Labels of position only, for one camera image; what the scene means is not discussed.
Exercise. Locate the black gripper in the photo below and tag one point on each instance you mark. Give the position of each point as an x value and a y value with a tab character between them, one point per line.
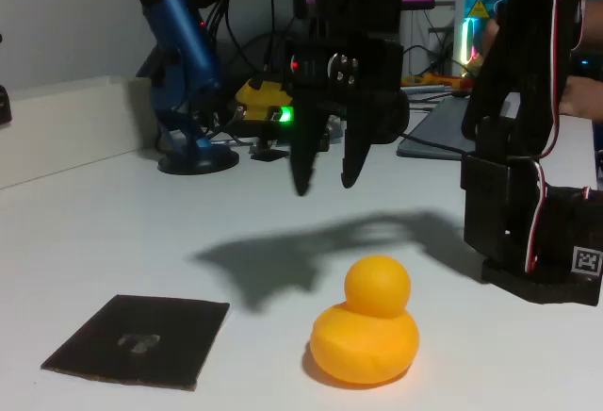
346	85

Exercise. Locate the yellow rubber duck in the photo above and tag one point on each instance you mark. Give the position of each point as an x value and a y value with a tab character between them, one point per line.
363	345

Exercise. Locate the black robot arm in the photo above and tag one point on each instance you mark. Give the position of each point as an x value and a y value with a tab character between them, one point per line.
499	203

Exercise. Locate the black square card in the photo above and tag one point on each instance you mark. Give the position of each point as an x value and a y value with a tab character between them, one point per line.
94	350

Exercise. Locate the person's hand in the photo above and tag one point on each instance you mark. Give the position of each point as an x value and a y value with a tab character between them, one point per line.
584	100

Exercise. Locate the small black flat stand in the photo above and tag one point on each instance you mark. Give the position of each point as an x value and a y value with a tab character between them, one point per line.
268	154

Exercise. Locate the black audio interface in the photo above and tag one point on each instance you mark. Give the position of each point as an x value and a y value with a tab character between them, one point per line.
254	130

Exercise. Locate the grey desk pad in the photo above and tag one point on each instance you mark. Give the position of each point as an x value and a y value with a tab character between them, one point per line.
433	123

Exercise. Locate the glass PC case with lights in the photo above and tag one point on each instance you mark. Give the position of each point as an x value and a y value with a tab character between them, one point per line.
476	29

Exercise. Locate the blue desktop microphone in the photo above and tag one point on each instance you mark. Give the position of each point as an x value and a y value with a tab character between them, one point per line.
184	29

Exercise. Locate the yellow triangle warning sticker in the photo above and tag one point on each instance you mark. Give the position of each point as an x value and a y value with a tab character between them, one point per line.
479	10

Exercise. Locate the black white fiducial marker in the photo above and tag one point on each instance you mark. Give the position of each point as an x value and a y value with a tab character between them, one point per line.
586	260

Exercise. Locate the black rectangular device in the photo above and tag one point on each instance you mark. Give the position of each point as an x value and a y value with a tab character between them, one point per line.
4	104

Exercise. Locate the yellow wrist camera mount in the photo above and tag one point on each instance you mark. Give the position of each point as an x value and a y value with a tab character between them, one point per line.
256	97

